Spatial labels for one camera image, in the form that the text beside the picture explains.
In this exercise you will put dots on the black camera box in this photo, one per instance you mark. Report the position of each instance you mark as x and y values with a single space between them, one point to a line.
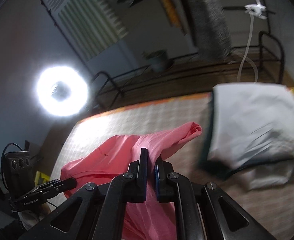
16 170

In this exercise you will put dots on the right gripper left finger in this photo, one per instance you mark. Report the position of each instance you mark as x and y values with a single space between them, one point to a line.
136 179

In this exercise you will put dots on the pink t-shirt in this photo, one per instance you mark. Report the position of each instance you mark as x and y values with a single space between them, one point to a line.
120 154

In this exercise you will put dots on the dark green folded garment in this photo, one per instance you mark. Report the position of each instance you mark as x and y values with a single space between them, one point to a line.
217 168

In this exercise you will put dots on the ring light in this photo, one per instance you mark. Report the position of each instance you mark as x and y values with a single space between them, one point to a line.
62 91

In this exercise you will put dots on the orange hanging garment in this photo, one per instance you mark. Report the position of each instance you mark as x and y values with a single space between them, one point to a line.
172 15

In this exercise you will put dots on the white folded garment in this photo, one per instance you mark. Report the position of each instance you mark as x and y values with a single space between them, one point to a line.
253 121

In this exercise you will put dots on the small potted plant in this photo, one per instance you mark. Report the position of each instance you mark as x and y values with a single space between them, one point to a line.
158 60

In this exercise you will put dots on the green striped wall hanging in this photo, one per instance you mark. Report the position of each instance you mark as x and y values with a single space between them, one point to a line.
92 26

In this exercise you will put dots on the plaid beige bed blanket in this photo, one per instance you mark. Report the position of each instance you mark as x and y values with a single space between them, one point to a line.
273 208

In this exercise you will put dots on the black metal clothes rack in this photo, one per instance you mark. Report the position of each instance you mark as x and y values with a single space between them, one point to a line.
120 89

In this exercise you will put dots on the grey plaid hanging coat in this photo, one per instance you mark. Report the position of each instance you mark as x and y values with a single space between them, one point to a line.
208 28

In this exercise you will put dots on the white clip lamp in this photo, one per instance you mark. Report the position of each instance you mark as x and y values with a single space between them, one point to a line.
258 10

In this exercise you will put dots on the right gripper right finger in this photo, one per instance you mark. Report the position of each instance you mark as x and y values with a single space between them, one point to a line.
165 181

